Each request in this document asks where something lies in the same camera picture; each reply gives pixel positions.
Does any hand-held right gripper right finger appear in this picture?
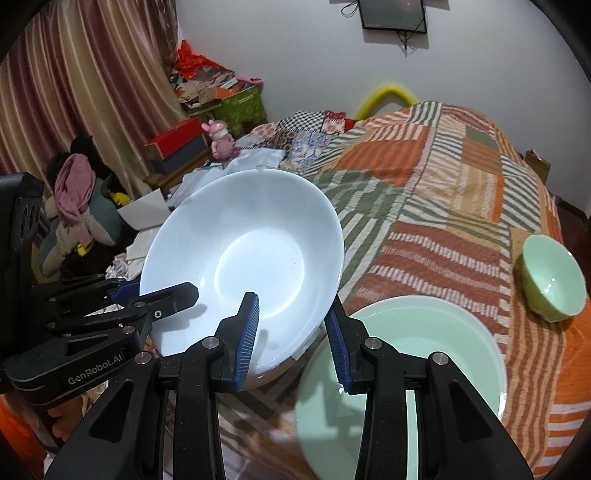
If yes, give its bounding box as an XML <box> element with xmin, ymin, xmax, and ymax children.
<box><xmin>324</xmin><ymin>295</ymin><xmax>525</xmax><ymax>480</ymax></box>

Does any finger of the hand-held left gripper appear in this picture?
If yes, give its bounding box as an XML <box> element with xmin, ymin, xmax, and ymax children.
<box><xmin>44</xmin><ymin>281</ymin><xmax>200</xmax><ymax>337</ymax></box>
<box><xmin>30</xmin><ymin>273</ymin><xmax>143</xmax><ymax>319</ymax></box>

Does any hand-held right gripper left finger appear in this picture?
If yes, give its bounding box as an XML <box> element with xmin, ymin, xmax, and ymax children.
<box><xmin>44</xmin><ymin>291</ymin><xmax>260</xmax><ymax>480</ymax></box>

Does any green plate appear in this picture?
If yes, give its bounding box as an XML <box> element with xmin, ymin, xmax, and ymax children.
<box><xmin>295</xmin><ymin>296</ymin><xmax>509</xmax><ymax>480</ymax></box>

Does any white plate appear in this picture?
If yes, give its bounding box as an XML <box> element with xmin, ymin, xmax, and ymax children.
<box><xmin>139</xmin><ymin>169</ymin><xmax>346</xmax><ymax>376</ymax></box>

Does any person's left hand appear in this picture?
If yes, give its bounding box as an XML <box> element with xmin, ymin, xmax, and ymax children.
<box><xmin>46</xmin><ymin>397</ymin><xmax>93</xmax><ymax>455</ymax></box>

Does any handwritten notebook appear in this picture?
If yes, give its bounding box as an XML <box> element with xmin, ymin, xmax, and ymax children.
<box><xmin>127</xmin><ymin>228</ymin><xmax>160</xmax><ymax>264</ymax></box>

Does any pile of clothes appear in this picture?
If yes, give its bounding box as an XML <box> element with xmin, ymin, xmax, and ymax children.
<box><xmin>37</xmin><ymin>134</ymin><xmax>139</xmax><ymax>278</ymax></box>

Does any pink cloth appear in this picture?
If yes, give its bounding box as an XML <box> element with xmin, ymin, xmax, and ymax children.
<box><xmin>54</xmin><ymin>153</ymin><xmax>97</xmax><ymax>244</ymax></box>

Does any wooden cabinet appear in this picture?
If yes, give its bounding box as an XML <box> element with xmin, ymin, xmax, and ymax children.
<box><xmin>144</xmin><ymin>150</ymin><xmax>218</xmax><ymax>195</ymax></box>

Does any dark grey box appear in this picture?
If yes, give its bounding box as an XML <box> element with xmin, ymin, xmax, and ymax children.
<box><xmin>150</xmin><ymin>136</ymin><xmax>212</xmax><ymax>175</ymax></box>

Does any white cloth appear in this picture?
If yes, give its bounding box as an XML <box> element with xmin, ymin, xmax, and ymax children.
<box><xmin>168</xmin><ymin>147</ymin><xmax>287</xmax><ymax>208</ymax></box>

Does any red long box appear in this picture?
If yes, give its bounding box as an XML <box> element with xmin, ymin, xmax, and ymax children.
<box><xmin>144</xmin><ymin>118</ymin><xmax>208</xmax><ymax>160</ymax></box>

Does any pink figurine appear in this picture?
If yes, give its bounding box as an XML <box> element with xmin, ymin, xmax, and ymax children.
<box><xmin>203</xmin><ymin>119</ymin><xmax>241</xmax><ymax>161</ymax></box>

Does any orange patchwork blanket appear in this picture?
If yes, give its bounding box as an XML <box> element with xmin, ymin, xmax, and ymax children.
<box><xmin>217</xmin><ymin>100</ymin><xmax>591</xmax><ymax>480</ymax></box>

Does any green storage box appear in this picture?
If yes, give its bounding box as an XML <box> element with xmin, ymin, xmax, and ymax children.
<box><xmin>213</xmin><ymin>85</ymin><xmax>267</xmax><ymax>136</ymax></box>

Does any checkered patchwork quilt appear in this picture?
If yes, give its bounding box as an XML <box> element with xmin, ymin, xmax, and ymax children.
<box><xmin>249</xmin><ymin>110</ymin><xmax>358</xmax><ymax>174</ymax></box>

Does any pile of colourful clutter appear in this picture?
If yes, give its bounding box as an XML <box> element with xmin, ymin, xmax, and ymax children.
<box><xmin>168</xmin><ymin>41</ymin><xmax>265</xmax><ymax>109</ymax></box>

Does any striped curtain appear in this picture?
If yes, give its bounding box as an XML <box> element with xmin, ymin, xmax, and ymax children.
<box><xmin>0</xmin><ymin>0</ymin><xmax>185</xmax><ymax>199</ymax></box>

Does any green bowl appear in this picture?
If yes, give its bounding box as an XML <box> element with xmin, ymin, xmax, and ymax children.
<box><xmin>522</xmin><ymin>234</ymin><xmax>587</xmax><ymax>322</ymax></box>

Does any yellow foam tube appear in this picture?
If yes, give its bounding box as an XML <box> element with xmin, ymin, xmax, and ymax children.
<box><xmin>353</xmin><ymin>84</ymin><xmax>419</xmax><ymax>121</ymax></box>

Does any small brown box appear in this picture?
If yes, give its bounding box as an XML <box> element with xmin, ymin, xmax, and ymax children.
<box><xmin>524</xmin><ymin>150</ymin><xmax>552</xmax><ymax>183</ymax></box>

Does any black wall screen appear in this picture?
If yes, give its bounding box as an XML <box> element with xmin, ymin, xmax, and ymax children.
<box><xmin>359</xmin><ymin>0</ymin><xmax>428</xmax><ymax>34</ymax></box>

